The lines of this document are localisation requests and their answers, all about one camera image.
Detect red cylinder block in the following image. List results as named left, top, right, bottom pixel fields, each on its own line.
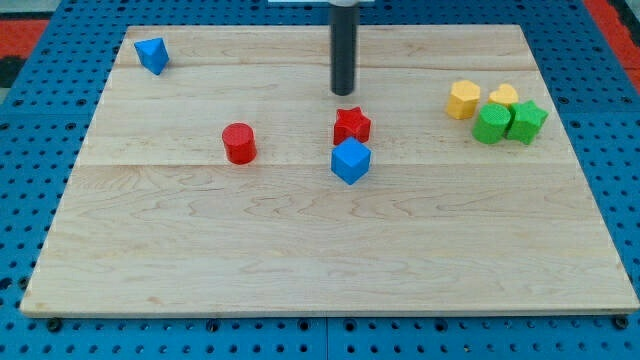
left=222, top=122, right=257, bottom=165

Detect red star block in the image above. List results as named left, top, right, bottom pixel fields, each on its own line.
left=333, top=107, right=371, bottom=145

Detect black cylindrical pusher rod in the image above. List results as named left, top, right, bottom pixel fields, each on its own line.
left=329, top=3, right=359, bottom=96

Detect green star block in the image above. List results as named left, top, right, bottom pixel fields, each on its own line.
left=505, top=100, right=549, bottom=145

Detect yellow heart block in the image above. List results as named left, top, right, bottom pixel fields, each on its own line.
left=488, top=83, right=519, bottom=108

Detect blue triangular prism block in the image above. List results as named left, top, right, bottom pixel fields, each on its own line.
left=134, top=38, right=170, bottom=75

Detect green cylinder block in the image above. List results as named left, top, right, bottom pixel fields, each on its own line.
left=472, top=103, right=511, bottom=144

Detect blue cube block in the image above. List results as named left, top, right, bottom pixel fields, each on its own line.
left=331, top=137, right=371, bottom=185

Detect yellow pentagon block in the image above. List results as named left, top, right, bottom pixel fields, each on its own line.
left=445, top=80, right=481, bottom=120

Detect white rod mount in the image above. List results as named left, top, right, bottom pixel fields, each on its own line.
left=328, top=0, right=360, bottom=7

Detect light wooden board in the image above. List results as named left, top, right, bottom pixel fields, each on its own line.
left=21, top=25, right=639, bottom=318

